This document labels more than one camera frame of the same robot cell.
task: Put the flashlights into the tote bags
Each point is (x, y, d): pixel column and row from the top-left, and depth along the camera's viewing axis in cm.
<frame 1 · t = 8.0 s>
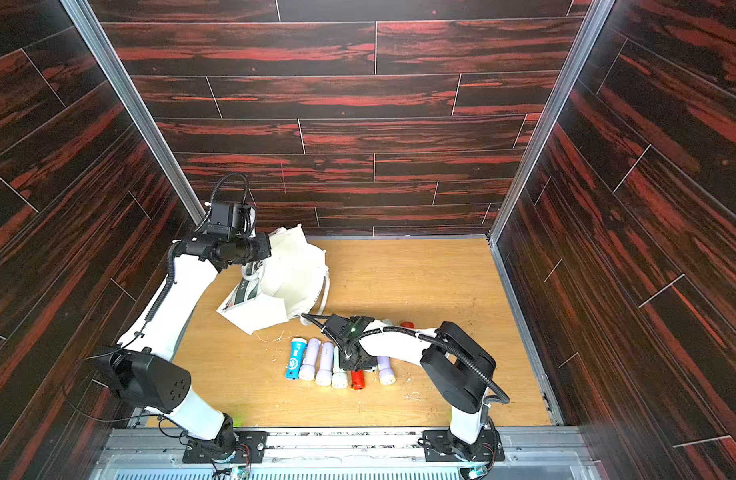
left hand: (271, 245, 82), fingers closed
right hand: (356, 359, 89), fingers open
white floral canvas tote bag: (289, 274, 88), point 20 cm above the table
blue flashlight: (298, 349, 90), point 3 cm above the table
white flashlight far left: (308, 368, 86), point 4 cm above the table
white flashlight left: (324, 373, 84), point 4 cm above the table
white flashlight left 2: (339, 376, 84), point 4 cm above the table
red flashlight lower: (358, 379, 84), point 3 cm above the table

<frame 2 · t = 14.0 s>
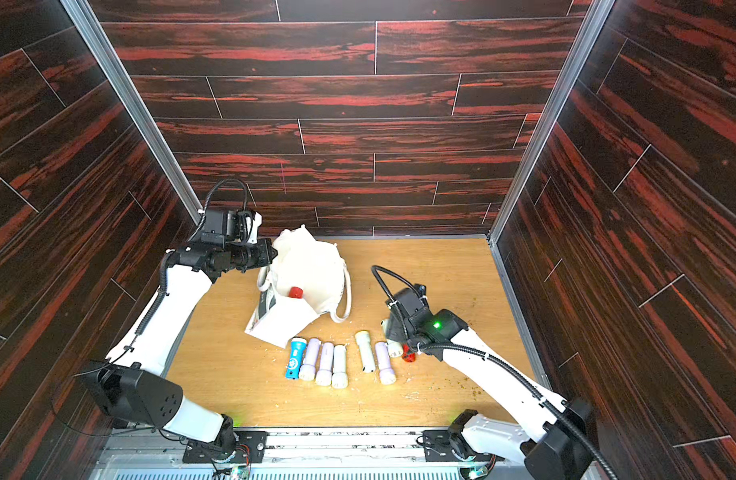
left hand: (279, 250, 79), fingers closed
right hand: (405, 324, 80), fingers open
white floral canvas tote bag: (315, 266, 90), point 19 cm above the table
red flashlight lower: (295, 292, 100), point 6 cm above the table
the other named things where they were.

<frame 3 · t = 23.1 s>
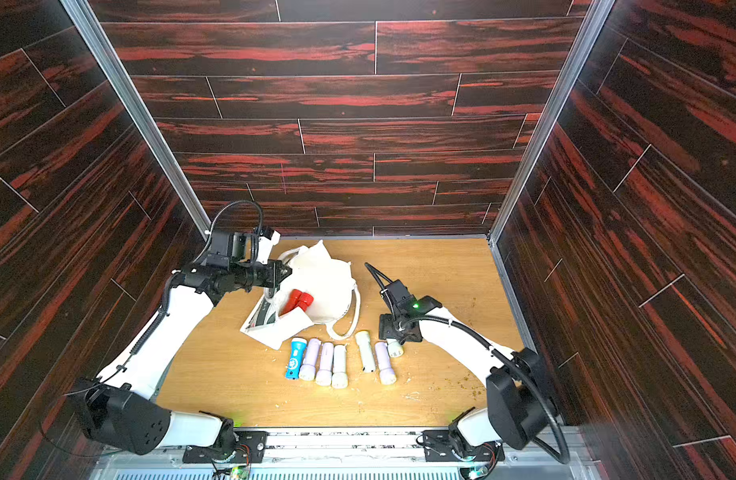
left hand: (292, 270, 78), fingers closed
right hand: (398, 328, 87), fingers open
red flashlight lower: (290, 303, 82), point 18 cm above the table
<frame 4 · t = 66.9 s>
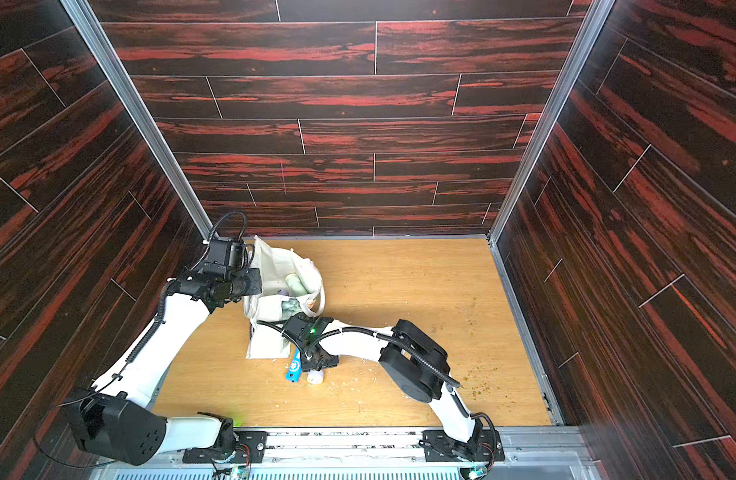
left hand: (257, 279, 82), fingers closed
right hand: (318, 358, 89), fingers open
white flashlight left: (283, 292, 98), point 8 cm above the table
white flashlight left 2: (295, 285, 97), point 9 cm above the table
